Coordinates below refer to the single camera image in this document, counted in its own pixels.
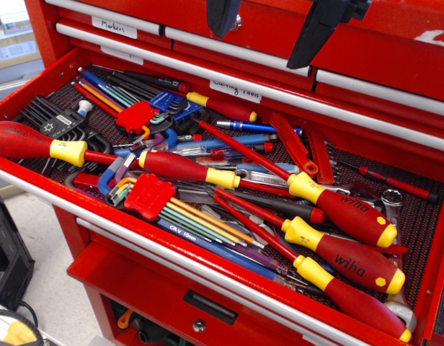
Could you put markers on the red plastic bit strip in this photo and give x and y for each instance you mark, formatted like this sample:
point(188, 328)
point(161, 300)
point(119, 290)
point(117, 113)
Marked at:
point(318, 146)

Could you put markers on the black box on floor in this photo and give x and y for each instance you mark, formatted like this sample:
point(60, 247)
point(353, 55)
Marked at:
point(16, 264)

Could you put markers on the red yellow wiha screwdriver lower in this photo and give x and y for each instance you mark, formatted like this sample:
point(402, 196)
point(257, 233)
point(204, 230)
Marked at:
point(350, 300)

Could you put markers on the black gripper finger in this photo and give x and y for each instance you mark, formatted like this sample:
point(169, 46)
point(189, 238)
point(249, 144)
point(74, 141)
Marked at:
point(321, 21)
point(223, 16)

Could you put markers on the blue pen tool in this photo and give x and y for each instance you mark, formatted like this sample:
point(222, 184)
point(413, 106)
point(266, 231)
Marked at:
point(246, 127)

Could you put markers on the red yellow wiha screwdriver upper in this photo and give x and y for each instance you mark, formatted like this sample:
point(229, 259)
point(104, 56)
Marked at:
point(353, 216)

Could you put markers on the small red black screwdriver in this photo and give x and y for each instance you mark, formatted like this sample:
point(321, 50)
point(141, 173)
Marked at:
point(395, 182)

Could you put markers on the open red tool drawer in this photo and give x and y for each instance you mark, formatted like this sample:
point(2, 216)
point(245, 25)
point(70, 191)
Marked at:
point(176, 270)

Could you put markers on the clear handle tester screwdriver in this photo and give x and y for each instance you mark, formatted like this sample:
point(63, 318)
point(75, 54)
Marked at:
point(222, 153)

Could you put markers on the silver adjustable wrench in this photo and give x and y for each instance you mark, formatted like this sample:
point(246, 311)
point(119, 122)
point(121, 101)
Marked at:
point(275, 181)

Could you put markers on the red tool cabinet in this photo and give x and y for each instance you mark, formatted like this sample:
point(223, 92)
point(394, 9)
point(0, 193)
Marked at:
point(375, 89)

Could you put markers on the blue 10mm hex key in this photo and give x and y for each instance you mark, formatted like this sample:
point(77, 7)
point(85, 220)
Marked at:
point(216, 248)

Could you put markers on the red yellow wiha screwdriver middle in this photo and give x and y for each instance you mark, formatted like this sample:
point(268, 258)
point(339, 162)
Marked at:
point(357, 262)

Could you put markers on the black torx key set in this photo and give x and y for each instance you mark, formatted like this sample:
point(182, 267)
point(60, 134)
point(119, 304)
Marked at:
point(66, 125)

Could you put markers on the red holder hex keys front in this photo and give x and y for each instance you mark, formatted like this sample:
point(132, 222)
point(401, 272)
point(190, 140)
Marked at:
point(150, 196)

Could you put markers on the red yellow screwdriver back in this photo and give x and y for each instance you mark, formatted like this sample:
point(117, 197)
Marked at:
point(222, 106)

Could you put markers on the large red screwdriver left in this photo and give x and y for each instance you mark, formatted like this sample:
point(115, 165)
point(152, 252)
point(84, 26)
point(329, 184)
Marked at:
point(18, 141)

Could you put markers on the red holder hex keys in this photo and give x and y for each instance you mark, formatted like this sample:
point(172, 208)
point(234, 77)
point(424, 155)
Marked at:
point(133, 121)
point(150, 196)

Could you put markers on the red yellow wiha screwdriver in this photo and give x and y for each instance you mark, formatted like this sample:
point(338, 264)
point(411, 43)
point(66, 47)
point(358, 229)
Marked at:
point(353, 216)
point(350, 300)
point(357, 262)

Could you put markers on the red holder hex keys back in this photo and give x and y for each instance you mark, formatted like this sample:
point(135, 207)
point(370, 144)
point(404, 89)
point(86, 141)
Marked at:
point(133, 121)

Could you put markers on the red plastic bit holder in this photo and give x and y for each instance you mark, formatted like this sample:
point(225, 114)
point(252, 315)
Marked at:
point(293, 144)

